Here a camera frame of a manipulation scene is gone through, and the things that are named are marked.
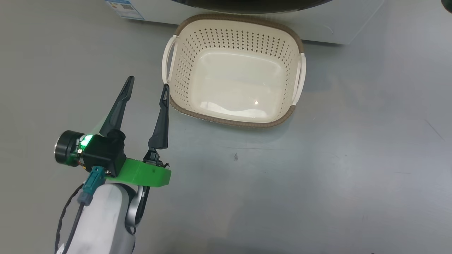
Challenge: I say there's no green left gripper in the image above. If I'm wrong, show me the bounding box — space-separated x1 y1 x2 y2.
54 76 172 186

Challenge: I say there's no cream perforated laundry basket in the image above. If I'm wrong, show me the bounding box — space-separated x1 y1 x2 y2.
162 14 306 128

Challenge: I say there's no white washing machine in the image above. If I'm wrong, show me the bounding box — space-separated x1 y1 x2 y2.
105 0 385 45

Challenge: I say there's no blue energy label sticker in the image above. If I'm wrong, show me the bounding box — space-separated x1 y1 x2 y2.
105 0 145 20

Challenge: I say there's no thin braided black cable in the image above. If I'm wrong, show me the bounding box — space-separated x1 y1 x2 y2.
55 183 84 254

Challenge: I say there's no teal plug left camera cable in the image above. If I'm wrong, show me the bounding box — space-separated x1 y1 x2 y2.
65 167 106 254

